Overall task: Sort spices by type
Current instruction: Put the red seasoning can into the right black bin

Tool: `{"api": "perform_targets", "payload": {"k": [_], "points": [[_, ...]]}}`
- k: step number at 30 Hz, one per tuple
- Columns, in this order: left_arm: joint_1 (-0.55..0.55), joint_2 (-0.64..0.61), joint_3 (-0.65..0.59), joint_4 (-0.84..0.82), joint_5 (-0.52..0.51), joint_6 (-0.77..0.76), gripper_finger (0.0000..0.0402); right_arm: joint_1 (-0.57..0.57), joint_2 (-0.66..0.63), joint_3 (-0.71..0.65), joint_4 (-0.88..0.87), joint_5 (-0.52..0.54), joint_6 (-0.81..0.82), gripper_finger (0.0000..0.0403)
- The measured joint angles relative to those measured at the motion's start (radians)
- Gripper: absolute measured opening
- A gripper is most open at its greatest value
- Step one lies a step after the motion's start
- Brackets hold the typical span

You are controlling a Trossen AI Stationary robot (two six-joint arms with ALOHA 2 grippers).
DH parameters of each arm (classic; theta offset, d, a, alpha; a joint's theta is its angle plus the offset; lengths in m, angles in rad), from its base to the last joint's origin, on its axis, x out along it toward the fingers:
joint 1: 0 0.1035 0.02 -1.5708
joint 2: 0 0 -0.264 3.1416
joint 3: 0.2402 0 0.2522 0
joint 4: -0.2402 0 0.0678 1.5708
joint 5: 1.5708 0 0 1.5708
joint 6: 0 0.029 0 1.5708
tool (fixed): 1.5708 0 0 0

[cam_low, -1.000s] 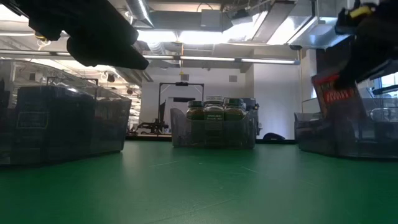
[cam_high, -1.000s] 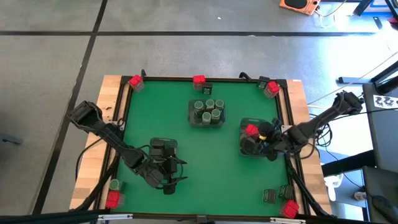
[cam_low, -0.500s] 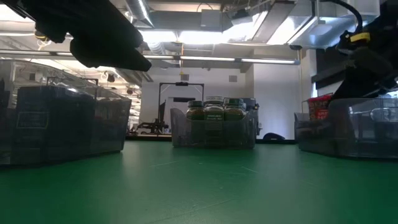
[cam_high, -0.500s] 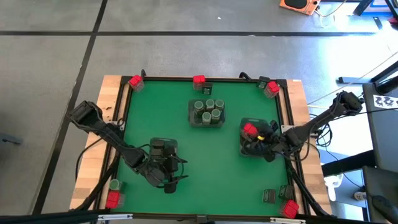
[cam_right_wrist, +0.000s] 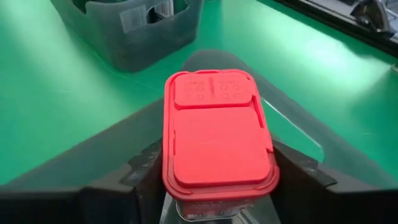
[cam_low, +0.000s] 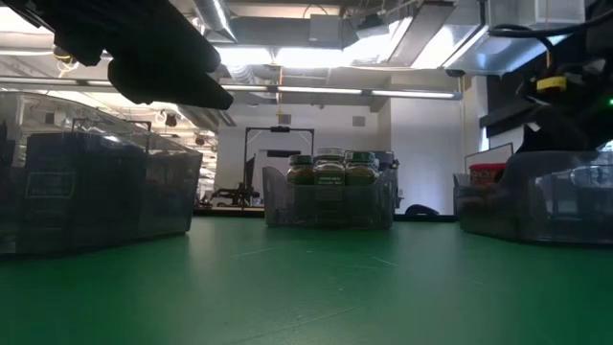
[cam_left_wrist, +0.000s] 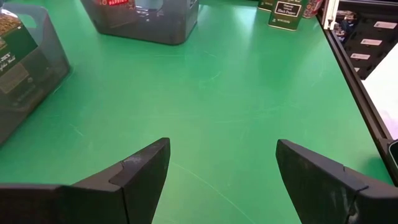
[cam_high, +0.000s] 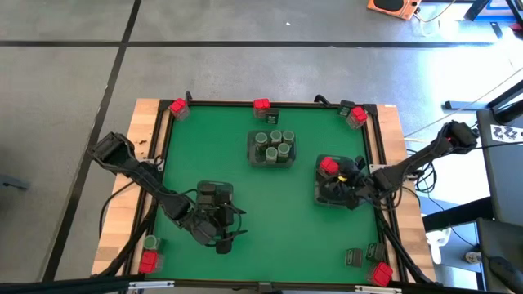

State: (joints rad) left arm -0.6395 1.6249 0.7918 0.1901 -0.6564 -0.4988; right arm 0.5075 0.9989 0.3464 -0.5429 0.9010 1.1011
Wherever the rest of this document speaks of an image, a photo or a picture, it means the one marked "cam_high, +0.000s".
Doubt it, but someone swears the grey translucent plastic bin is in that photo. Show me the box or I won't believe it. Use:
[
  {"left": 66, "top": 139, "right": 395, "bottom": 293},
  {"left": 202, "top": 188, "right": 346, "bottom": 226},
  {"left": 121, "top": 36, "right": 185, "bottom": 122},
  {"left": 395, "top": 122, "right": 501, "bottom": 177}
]
[
  {"left": 194, "top": 180, "right": 235, "bottom": 229},
  {"left": 246, "top": 129, "right": 297, "bottom": 169},
  {"left": 313, "top": 154, "right": 361, "bottom": 209}
]

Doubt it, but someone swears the orange board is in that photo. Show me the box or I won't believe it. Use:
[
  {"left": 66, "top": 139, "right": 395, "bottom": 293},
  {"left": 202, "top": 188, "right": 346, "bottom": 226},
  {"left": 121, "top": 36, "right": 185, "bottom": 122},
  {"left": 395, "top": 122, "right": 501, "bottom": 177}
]
[{"left": 366, "top": 0, "right": 422, "bottom": 21}]

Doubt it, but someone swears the black rounded device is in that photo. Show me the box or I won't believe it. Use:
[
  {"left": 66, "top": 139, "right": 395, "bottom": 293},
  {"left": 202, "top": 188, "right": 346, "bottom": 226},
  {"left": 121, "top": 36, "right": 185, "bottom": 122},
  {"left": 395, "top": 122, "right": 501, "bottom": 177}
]
[{"left": 488, "top": 255, "right": 523, "bottom": 293}]

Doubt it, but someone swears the grey desk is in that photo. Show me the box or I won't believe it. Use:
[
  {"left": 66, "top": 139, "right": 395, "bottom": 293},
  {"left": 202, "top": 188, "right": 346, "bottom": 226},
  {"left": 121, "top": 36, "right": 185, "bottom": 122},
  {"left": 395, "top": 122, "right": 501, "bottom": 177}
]
[{"left": 476, "top": 217, "right": 523, "bottom": 294}]

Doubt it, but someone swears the grey cabinet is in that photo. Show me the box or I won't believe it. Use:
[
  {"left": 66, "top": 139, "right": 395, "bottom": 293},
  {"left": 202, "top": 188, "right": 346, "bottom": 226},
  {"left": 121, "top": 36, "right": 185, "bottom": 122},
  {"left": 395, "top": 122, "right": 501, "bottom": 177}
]
[{"left": 476, "top": 108, "right": 523, "bottom": 228}]

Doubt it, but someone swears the red-lid patterned spice tin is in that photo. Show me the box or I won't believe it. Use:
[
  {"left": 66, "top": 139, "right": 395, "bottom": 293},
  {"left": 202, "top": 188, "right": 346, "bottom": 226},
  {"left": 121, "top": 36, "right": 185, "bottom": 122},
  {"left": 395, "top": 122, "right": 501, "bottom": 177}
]
[
  {"left": 366, "top": 261, "right": 395, "bottom": 288},
  {"left": 319, "top": 156, "right": 341, "bottom": 176},
  {"left": 138, "top": 249, "right": 165, "bottom": 275},
  {"left": 168, "top": 97, "right": 191, "bottom": 122},
  {"left": 346, "top": 105, "right": 369, "bottom": 131},
  {"left": 253, "top": 97, "right": 272, "bottom": 119}
]

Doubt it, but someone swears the white paper with black marks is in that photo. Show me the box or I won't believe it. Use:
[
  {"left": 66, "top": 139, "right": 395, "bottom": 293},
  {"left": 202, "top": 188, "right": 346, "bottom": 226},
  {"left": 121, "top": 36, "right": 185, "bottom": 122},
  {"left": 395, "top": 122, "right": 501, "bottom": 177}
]
[{"left": 489, "top": 123, "right": 523, "bottom": 144}]

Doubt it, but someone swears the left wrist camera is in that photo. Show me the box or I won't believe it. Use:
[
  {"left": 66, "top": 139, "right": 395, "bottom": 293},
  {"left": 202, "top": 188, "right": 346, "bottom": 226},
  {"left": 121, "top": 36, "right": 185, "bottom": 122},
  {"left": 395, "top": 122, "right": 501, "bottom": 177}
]
[{"left": 215, "top": 238, "right": 235, "bottom": 256}]

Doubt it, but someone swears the black cable bundle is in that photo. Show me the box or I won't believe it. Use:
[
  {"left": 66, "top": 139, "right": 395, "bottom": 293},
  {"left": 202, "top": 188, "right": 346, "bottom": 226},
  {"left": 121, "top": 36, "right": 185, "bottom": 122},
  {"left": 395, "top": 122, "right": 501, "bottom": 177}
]
[
  {"left": 96, "top": 199, "right": 159, "bottom": 278},
  {"left": 375, "top": 203, "right": 434, "bottom": 285}
]

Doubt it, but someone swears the black stand base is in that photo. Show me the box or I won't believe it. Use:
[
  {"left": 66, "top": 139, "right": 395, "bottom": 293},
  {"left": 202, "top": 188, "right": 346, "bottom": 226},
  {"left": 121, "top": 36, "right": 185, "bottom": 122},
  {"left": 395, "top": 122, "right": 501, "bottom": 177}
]
[{"left": 444, "top": 77, "right": 523, "bottom": 126}]

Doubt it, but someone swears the black metal beam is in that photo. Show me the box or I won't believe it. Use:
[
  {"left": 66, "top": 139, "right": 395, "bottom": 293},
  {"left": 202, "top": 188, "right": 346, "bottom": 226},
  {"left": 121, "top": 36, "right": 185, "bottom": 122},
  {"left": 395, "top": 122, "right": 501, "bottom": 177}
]
[{"left": 0, "top": 275, "right": 177, "bottom": 294}]

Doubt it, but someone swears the black floor bar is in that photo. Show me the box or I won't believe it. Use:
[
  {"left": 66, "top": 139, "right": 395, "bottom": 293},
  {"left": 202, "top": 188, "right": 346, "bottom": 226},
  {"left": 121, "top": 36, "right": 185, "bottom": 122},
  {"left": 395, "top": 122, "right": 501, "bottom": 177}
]
[{"left": 422, "top": 195, "right": 495, "bottom": 233}]

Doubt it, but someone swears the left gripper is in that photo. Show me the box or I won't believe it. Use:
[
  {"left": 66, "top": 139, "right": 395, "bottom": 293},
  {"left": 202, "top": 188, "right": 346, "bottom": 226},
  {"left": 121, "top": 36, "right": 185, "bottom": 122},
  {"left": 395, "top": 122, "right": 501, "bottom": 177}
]
[{"left": 176, "top": 203, "right": 225, "bottom": 247}]

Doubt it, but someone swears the green table mat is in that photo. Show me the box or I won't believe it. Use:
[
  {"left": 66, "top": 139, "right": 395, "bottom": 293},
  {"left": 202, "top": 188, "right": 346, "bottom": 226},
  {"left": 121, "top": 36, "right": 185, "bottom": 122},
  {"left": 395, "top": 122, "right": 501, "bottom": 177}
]
[{"left": 161, "top": 105, "right": 383, "bottom": 285}]

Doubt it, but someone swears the white plastic device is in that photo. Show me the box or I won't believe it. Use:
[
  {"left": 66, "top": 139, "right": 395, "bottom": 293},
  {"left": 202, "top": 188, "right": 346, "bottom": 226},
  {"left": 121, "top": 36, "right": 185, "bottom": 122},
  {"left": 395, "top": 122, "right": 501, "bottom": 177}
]
[{"left": 426, "top": 227, "right": 451, "bottom": 265}]

